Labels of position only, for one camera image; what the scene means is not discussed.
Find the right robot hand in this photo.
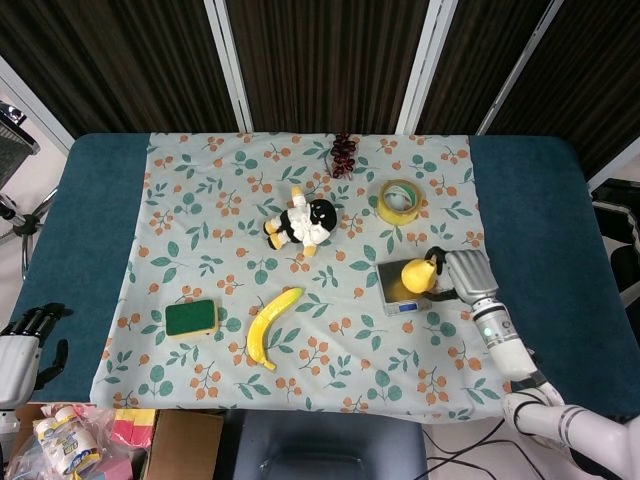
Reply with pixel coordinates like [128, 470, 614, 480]
[423, 245, 501, 306]

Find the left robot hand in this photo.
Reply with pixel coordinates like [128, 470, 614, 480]
[0, 302, 74, 409]

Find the yellow pear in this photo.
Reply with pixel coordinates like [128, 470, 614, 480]
[402, 257, 441, 294]

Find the grey digital scale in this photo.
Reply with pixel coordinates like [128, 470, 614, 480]
[375, 259, 433, 317]

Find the yellow tape roll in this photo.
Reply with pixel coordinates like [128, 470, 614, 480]
[377, 178, 429, 225]

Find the bag of bottles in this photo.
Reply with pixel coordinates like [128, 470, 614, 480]
[32, 405, 105, 476]

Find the pink sticky note block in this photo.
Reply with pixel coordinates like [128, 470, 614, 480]
[110, 407, 156, 449]

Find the teal table cover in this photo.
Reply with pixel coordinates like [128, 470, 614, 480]
[8, 132, 640, 424]

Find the black case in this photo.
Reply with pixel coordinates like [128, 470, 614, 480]
[591, 177, 640, 296]

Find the dark red grape bunch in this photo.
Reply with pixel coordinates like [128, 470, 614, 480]
[326, 132, 358, 180]

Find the black white plush doll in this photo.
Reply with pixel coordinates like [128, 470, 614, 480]
[263, 185, 338, 259]

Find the floral tablecloth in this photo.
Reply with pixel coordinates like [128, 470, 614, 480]
[89, 130, 516, 419]

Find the green yellow sponge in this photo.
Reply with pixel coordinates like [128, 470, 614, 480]
[165, 298, 221, 340]

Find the metal office chair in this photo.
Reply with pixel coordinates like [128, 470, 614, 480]
[0, 102, 60, 281]

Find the brown cardboard box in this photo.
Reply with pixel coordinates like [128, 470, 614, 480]
[142, 408, 225, 480]

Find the yellow banana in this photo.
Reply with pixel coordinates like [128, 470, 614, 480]
[246, 286, 305, 372]

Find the dark blue chair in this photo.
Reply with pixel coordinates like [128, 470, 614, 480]
[213, 409, 429, 480]

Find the black cable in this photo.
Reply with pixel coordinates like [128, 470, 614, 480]
[422, 419, 576, 471]

